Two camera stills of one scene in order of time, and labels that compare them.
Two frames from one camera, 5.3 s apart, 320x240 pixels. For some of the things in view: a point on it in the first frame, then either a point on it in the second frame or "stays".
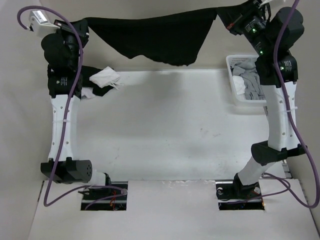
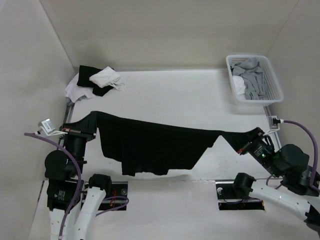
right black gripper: x=234 y=17 to x=246 y=147
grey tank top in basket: x=248 y=71 stays
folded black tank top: x=87 y=72 stays
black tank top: x=175 y=38 to x=151 y=147
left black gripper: x=82 y=30 to x=89 y=135
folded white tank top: x=106 y=77 stays
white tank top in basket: x=239 y=83 stays
